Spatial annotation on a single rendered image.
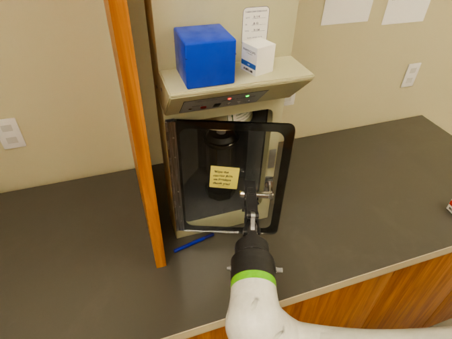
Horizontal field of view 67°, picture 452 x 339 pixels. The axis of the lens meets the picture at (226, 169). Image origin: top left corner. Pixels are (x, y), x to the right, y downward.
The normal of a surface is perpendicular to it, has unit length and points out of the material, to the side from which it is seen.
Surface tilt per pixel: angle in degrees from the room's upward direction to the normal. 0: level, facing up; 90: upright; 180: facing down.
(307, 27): 90
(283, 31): 90
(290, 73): 0
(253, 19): 90
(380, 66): 90
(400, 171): 0
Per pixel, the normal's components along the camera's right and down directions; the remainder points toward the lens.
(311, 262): 0.02, -0.77
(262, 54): 0.59, 0.52
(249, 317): -0.22, -0.55
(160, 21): 0.32, 0.61
